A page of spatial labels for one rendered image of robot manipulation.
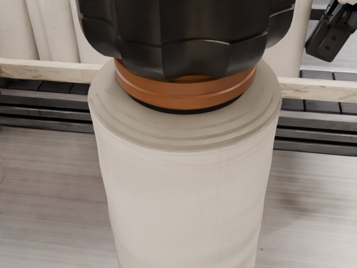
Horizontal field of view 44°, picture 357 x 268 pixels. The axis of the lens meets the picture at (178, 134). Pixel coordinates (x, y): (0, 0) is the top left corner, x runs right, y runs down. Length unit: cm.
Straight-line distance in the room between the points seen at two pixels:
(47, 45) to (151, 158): 37
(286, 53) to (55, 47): 25
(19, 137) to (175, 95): 33
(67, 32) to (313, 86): 27
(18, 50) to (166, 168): 39
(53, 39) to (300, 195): 31
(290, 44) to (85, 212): 27
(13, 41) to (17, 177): 17
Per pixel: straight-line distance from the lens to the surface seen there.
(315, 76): 56
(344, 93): 49
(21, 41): 54
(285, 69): 50
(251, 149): 17
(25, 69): 53
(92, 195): 40
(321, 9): 52
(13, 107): 56
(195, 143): 16
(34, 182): 42
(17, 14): 53
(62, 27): 51
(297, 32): 48
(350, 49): 74
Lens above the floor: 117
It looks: 40 degrees down
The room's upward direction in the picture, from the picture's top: 1 degrees counter-clockwise
